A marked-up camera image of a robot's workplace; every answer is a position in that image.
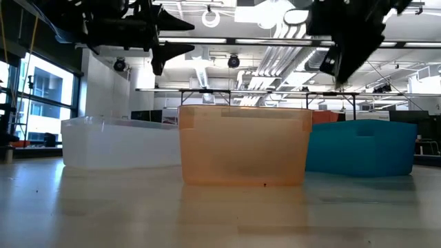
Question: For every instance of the large window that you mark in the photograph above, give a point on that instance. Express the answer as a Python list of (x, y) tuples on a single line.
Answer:
[(44, 89)]

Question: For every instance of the black folding table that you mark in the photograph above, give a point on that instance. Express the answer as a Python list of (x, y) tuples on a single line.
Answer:
[(330, 93), (206, 91)]

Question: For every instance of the teal plastic bin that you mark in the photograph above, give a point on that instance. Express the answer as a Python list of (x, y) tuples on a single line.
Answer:
[(361, 155)]

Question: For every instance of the orange box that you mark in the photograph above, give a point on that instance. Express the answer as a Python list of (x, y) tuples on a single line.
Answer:
[(325, 117)]

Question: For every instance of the black monitor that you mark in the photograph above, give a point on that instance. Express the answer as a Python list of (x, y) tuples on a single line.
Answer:
[(148, 116)]

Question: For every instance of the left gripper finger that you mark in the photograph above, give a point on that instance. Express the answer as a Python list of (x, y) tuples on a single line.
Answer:
[(170, 23), (169, 51)]

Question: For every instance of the long tan tape strip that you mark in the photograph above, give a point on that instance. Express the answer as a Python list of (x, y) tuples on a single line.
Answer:
[(256, 113)]

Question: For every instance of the long ceiling light bar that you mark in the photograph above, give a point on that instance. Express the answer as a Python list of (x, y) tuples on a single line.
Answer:
[(193, 40)]

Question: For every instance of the clear plastic bin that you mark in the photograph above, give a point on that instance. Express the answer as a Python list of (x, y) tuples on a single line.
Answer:
[(120, 148)]

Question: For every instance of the black ceiling spotlight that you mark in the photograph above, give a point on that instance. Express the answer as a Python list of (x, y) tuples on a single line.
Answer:
[(233, 61), (119, 64), (382, 89)]

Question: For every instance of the black cabinet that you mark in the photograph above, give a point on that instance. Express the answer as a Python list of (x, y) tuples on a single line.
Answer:
[(410, 115)]

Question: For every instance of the orange plastic bin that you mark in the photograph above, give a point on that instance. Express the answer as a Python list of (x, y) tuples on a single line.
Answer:
[(241, 155)]

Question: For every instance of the white box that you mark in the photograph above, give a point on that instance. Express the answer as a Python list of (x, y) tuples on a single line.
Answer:
[(365, 115)]

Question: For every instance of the small black bin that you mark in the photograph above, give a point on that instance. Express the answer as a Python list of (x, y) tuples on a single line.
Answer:
[(50, 140)]

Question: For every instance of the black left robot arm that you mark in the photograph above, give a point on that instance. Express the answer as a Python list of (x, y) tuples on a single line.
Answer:
[(62, 13)]

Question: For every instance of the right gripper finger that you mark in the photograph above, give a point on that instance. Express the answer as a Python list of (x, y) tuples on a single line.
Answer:
[(358, 55)]

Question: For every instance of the silver air duct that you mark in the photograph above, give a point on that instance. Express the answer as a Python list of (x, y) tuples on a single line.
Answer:
[(311, 62)]

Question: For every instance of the black equipment rack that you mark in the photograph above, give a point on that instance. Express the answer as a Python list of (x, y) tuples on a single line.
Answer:
[(5, 124)]

